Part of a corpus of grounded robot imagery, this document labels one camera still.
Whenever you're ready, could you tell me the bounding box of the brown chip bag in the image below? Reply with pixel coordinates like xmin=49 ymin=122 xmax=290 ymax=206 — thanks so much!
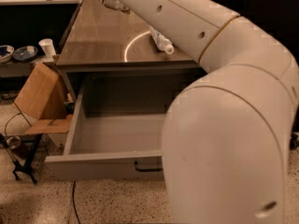
xmin=99 ymin=0 xmax=130 ymax=13

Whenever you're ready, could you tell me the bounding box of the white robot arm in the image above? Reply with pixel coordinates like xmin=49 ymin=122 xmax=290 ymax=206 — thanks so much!
xmin=120 ymin=0 xmax=298 ymax=224

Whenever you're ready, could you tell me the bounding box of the open grey top drawer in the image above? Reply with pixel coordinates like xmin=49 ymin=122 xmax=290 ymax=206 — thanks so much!
xmin=46 ymin=75 xmax=179 ymax=180

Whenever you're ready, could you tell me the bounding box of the grey drawer cabinet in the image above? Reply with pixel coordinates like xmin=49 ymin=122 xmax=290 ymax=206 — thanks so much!
xmin=55 ymin=0 xmax=206 ymax=103

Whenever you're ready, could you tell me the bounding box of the clear plastic water bottle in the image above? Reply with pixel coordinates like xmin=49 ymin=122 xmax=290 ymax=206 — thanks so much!
xmin=149 ymin=27 xmax=175 ymax=55

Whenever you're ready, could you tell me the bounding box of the brown cardboard box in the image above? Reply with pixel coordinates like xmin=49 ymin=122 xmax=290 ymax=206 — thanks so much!
xmin=15 ymin=63 xmax=71 ymax=134

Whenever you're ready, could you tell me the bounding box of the white paper cup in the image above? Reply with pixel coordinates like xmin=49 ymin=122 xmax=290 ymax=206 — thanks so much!
xmin=38 ymin=38 xmax=56 ymax=57

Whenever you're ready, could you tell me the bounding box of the blue patterned bowl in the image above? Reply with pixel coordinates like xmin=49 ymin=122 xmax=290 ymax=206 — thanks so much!
xmin=13 ymin=46 xmax=38 ymax=63

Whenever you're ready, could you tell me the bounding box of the grey side shelf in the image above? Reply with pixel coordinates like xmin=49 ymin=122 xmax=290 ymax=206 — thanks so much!
xmin=0 ymin=56 xmax=55 ymax=77

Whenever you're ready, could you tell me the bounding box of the black metal stand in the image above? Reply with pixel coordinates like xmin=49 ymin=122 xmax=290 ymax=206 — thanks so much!
xmin=0 ymin=133 xmax=42 ymax=184

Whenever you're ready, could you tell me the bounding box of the white and blue bowl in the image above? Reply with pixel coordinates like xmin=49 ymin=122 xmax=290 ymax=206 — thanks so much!
xmin=0 ymin=45 xmax=14 ymax=63

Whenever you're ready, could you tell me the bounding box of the black office chair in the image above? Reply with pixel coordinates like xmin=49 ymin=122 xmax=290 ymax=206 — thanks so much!
xmin=244 ymin=0 xmax=299 ymax=151

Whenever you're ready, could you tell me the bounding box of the black drawer handle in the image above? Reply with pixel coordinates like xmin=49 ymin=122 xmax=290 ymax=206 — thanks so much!
xmin=134 ymin=161 xmax=164 ymax=173

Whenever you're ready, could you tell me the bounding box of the black floor cable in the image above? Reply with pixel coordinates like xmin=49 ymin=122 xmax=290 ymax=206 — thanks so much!
xmin=0 ymin=91 xmax=82 ymax=224

